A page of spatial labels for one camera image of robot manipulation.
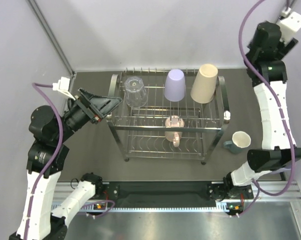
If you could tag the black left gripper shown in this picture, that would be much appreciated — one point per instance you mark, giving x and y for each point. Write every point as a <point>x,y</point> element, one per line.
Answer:
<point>96,107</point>

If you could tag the clear plastic cup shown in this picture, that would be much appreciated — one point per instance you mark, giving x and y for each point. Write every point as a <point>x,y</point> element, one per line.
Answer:
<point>135,92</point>

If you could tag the lavender cup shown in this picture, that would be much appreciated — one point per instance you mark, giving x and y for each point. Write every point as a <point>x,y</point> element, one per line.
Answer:
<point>175,85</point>

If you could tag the beige tumbler cup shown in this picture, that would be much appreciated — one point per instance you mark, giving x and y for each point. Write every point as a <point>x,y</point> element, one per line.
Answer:
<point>204,85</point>

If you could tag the blue-grey mug white inside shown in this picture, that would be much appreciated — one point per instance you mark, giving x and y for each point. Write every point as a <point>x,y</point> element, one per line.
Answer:
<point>239,141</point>

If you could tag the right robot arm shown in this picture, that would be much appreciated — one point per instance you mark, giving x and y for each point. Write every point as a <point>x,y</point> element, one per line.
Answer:
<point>270,44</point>

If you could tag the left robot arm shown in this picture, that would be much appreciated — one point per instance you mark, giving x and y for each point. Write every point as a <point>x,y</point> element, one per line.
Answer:
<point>46,158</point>

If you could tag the steel two-tier dish rack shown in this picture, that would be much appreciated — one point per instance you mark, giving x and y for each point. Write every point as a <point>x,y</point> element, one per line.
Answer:
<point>139,132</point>

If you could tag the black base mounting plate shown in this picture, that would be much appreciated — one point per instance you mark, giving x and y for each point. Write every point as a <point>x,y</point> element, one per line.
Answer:
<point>159,194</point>

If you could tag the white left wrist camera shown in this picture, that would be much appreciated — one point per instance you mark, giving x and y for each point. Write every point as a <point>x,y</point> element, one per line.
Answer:
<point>62,86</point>

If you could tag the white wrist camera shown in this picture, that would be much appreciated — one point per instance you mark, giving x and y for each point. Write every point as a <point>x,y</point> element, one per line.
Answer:
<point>289,24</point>
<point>62,86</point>

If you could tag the grey slotted cable duct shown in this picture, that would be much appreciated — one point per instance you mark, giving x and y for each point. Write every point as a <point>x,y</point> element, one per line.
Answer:
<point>218,207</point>

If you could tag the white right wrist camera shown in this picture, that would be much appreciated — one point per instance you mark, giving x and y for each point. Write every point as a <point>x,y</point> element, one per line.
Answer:
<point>289,24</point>

